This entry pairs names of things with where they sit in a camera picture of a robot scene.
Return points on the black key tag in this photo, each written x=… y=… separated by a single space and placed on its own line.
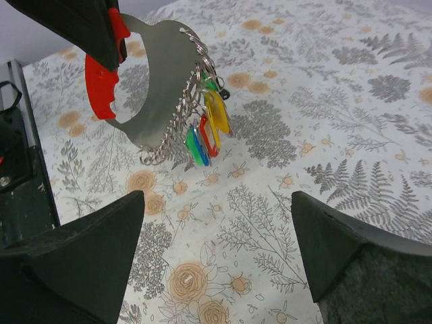
x=225 y=94

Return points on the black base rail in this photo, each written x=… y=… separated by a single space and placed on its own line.
x=27 y=202

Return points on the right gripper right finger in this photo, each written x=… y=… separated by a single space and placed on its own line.
x=359 y=273

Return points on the green key tag on holder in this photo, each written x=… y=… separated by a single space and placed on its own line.
x=194 y=148

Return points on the floral table mat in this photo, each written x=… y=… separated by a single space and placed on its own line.
x=332 y=98

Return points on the blue key tag on holder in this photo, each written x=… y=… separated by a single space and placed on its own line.
x=202 y=148

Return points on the red key tag on holder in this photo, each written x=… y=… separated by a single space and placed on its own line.
x=207 y=135

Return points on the yellow key tag on holder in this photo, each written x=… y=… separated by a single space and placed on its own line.
x=217 y=115

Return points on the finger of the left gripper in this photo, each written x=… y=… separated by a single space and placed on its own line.
x=86 y=24

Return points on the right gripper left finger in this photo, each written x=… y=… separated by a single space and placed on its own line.
x=75 y=273

